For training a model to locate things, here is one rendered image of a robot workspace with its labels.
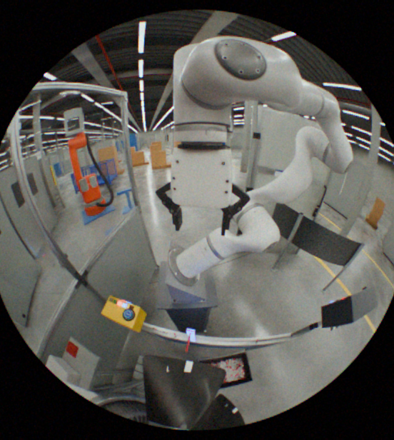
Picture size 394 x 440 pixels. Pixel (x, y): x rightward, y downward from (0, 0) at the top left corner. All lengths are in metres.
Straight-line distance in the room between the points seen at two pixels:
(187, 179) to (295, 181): 0.34
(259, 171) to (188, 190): 1.42
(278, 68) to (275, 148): 1.49
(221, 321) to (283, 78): 1.70
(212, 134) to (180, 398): 0.52
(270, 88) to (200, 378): 0.52
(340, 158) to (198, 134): 0.41
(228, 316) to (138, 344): 1.04
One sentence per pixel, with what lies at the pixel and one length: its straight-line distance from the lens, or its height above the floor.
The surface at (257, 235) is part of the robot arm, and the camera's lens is 0.44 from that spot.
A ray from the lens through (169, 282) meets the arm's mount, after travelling 0.54.
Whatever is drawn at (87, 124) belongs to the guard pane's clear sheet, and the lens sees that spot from 0.98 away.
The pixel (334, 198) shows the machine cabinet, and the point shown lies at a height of 0.38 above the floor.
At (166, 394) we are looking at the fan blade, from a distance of 0.43.
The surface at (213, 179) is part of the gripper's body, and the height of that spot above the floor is 1.53.
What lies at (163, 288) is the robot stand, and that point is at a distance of 0.76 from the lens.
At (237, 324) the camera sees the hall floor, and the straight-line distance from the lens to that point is 1.68.
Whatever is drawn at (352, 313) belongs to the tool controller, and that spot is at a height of 1.23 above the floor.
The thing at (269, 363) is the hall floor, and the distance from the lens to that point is 1.78.
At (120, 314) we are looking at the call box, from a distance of 0.62.
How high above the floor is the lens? 1.60
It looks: 35 degrees down
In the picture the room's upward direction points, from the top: straight up
